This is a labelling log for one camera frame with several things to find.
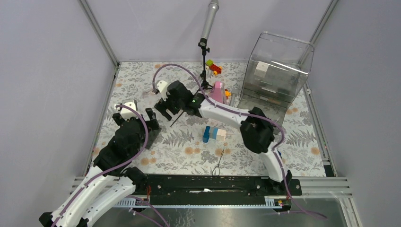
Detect dark green lego baseplate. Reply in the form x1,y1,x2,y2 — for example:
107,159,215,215
146,127,161,149

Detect silver microphone on tripod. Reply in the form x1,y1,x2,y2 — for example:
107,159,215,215
198,0,219,89

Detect white blue brick stack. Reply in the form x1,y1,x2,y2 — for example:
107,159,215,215
202,126,227,143

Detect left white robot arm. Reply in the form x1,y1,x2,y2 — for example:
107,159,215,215
39,104,161,227

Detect clear acrylic makeup organizer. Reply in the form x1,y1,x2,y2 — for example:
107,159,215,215
238,32,314,124

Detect red yellow lego bricks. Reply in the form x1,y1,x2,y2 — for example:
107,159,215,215
206,60,222,75

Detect white cardboard box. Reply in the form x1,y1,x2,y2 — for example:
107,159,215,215
254,61,269,78

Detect pink foam wedge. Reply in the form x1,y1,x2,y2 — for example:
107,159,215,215
209,81,227,104

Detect black wire hair loop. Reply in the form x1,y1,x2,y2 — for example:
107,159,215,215
211,143,227,176

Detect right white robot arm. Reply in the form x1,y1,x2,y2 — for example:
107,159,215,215
153,80,290,195

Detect thin black eyeliner pencil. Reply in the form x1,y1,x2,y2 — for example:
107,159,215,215
170,112,185,127

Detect clear plastic wrapper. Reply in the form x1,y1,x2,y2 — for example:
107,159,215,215
142,90,155,96

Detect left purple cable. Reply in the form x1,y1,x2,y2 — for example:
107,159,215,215
50,104,171,227

